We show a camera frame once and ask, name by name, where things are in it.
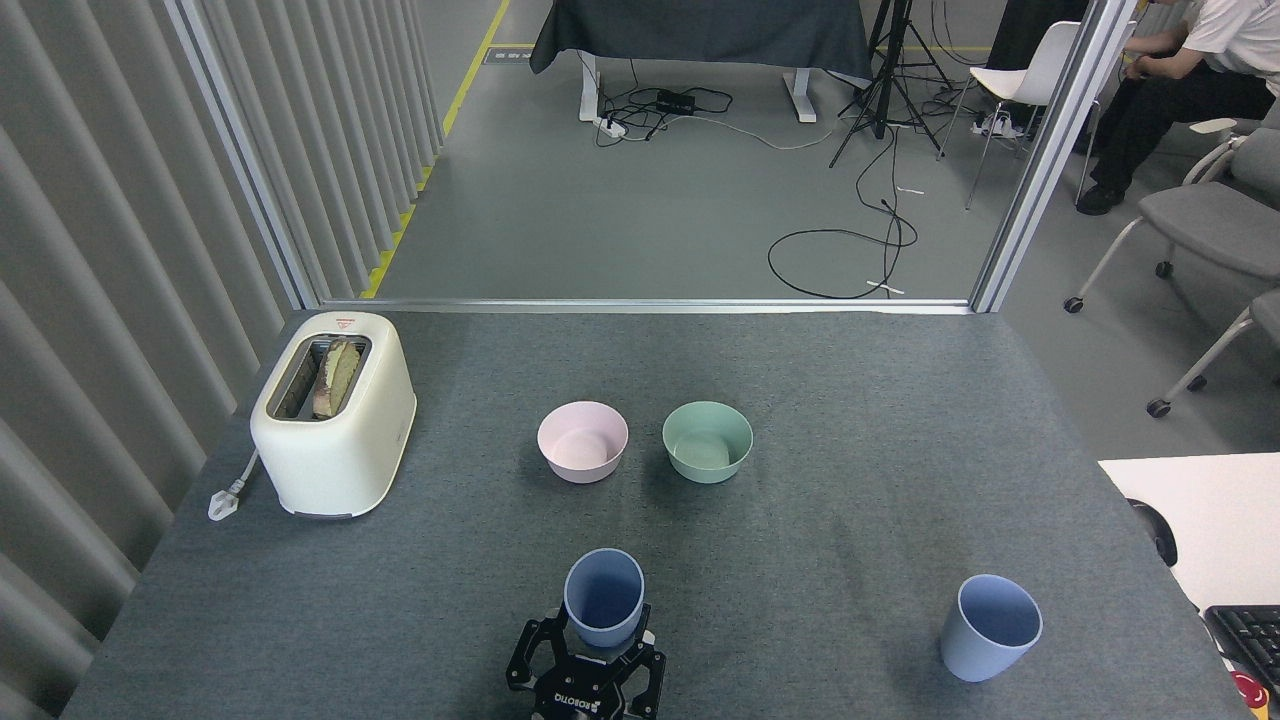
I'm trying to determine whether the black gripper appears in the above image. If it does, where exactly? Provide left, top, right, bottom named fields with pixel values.
left=506, top=614, right=667, bottom=720

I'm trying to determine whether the blue cup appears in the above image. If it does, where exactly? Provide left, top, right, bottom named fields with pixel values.
left=564, top=548, right=646, bottom=649
left=940, top=574, right=1043, bottom=683

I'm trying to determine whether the pink bowl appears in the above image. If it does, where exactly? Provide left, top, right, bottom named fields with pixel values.
left=537, top=401, right=630, bottom=485

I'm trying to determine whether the green bowl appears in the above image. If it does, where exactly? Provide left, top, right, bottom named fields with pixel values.
left=662, top=401, right=754, bottom=485

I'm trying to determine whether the white toaster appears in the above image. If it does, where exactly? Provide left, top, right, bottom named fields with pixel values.
left=249, top=311, right=418, bottom=520

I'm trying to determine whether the toasted bread slice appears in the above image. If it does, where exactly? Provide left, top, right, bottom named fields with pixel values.
left=311, top=338, right=362, bottom=419

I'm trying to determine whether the black computer mouse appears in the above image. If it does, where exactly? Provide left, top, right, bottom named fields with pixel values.
left=1127, top=498, right=1180, bottom=569

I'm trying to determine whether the white desk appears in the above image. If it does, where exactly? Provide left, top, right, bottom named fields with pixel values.
left=1098, top=452, right=1280, bottom=613

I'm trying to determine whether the black tripod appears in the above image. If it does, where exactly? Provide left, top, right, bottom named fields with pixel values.
left=828, top=0, right=954, bottom=169

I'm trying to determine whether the table with dark cloth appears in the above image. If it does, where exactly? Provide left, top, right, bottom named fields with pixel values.
left=529, top=0, right=874, bottom=125

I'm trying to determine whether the red round object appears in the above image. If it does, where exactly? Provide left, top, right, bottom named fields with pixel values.
left=1230, top=670, right=1272, bottom=714

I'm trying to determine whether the black keyboard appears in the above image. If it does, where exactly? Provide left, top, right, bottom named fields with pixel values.
left=1203, top=605, right=1280, bottom=696

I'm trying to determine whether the grey chair on wheels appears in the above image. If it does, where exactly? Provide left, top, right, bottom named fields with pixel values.
left=1146, top=290, right=1280, bottom=419
left=1063, top=118, right=1280, bottom=315

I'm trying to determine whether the white chair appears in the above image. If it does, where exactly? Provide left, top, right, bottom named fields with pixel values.
left=937, top=20, right=1103, bottom=211

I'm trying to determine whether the person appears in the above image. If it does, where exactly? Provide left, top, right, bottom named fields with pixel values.
left=1075, top=0, right=1280, bottom=217

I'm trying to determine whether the silver frame rail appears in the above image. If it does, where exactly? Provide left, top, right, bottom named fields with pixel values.
left=320, top=298, right=973, bottom=317

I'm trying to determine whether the white toaster cable with plug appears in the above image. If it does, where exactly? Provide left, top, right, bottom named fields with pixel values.
left=207, top=450, right=261, bottom=523

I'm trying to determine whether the black floor cable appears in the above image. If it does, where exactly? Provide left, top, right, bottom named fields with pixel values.
left=767, top=125, right=919, bottom=301

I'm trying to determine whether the silver frame post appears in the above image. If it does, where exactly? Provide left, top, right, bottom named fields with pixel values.
left=968, top=0, right=1141, bottom=314
left=163, top=0, right=323, bottom=311

